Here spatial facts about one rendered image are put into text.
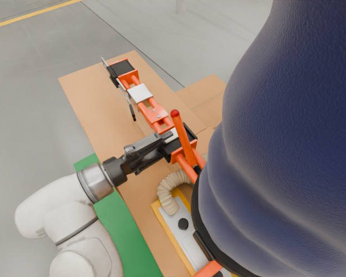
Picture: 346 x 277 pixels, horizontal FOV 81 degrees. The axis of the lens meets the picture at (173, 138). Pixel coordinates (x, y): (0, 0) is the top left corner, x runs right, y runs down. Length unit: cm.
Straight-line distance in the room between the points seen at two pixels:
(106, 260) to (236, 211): 38
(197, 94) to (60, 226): 119
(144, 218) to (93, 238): 17
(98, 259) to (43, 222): 14
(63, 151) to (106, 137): 128
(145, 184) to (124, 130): 24
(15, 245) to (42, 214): 139
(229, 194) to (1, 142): 233
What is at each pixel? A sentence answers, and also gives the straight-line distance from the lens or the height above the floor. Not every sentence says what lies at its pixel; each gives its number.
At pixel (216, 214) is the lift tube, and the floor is 130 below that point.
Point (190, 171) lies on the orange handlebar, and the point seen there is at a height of 109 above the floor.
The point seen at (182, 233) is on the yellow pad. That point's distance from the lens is 60.
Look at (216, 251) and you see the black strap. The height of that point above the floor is 122.
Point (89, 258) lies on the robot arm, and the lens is 51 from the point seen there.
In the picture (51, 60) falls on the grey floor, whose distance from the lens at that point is 308.
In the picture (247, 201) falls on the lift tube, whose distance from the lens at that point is 18.
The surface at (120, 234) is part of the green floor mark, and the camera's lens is 163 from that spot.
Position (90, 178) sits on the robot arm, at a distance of 52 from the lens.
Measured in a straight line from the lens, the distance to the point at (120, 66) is 78.
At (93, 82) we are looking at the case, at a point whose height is 94.
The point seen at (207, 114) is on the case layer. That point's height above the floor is 54.
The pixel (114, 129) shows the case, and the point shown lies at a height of 94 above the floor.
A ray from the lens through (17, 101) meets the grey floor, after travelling 271.
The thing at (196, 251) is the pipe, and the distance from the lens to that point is 58.
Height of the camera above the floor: 157
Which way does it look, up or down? 57 degrees down
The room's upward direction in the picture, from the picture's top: straight up
